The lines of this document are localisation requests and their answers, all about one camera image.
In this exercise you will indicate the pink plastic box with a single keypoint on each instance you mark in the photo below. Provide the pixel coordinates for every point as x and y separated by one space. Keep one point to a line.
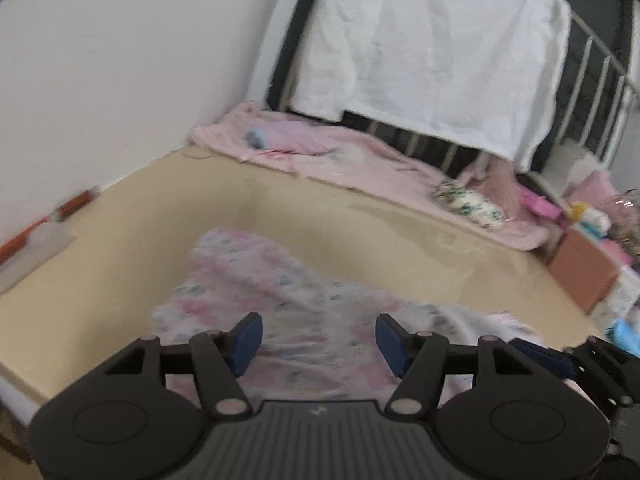
542 205

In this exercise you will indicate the brown cardboard box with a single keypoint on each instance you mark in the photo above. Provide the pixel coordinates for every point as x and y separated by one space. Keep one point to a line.
582 270

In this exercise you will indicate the metal bed rail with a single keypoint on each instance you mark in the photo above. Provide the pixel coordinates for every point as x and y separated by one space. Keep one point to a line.
287 55

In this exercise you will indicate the pink floral dress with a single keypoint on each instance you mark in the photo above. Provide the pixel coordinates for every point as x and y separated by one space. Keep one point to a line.
310 305

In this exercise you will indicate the yellow plush toy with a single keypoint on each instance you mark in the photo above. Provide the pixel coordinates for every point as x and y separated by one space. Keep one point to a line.
590 217

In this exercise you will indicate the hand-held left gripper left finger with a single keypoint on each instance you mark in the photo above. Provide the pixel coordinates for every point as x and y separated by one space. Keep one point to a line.
245 345

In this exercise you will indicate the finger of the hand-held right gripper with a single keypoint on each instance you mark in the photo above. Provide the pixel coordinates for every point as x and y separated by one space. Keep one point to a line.
545 360

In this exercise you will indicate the pink knit garment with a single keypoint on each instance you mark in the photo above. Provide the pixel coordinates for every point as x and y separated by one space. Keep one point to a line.
295 137

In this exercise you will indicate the pink ribbed hanging cloth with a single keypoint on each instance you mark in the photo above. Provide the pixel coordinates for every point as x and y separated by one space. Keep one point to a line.
495 175

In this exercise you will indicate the light blue packet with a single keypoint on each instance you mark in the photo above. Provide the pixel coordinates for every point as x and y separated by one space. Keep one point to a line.
626 337

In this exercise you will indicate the pink pouch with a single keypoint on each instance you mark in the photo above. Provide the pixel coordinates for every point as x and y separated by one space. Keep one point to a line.
595 187

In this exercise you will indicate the stack of white boxes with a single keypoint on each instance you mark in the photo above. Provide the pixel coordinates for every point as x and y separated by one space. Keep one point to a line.
570 162

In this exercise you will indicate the folded green flower cloth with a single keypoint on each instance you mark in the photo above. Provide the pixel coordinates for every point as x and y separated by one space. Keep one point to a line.
472 205

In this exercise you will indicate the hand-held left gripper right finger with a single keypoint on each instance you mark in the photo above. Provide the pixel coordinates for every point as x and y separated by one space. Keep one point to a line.
392 345

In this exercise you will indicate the pink fleece blanket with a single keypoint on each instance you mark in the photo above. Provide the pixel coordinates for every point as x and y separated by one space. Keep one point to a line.
380 160

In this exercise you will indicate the white towel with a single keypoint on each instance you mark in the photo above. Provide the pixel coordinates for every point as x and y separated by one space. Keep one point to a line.
430 45

